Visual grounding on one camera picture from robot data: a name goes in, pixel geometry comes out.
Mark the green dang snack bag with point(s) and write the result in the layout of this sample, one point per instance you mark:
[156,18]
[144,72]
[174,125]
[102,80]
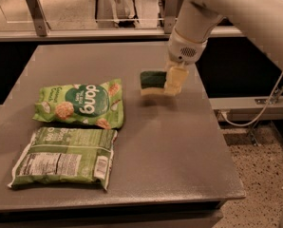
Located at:
[97,105]

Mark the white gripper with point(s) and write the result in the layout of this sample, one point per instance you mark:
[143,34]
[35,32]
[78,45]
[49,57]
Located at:
[183,49]

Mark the left metal rail bracket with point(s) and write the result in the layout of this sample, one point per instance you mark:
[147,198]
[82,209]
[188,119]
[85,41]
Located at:
[38,17]

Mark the green bag showing nutrition label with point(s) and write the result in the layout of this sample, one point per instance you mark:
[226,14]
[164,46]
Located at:
[70,155]

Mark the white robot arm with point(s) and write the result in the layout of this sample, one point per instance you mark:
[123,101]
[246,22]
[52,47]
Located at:
[261,21]

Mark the horizontal metal rail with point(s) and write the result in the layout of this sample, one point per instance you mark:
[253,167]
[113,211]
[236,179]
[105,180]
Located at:
[84,35]

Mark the right metal rail bracket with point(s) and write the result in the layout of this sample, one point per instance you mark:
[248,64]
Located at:
[170,14]

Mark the metal rail bracket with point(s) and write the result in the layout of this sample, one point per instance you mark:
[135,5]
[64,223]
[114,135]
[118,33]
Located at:
[170,14]
[38,17]

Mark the green and yellow sponge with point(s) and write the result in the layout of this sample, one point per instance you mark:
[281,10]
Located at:
[152,82]

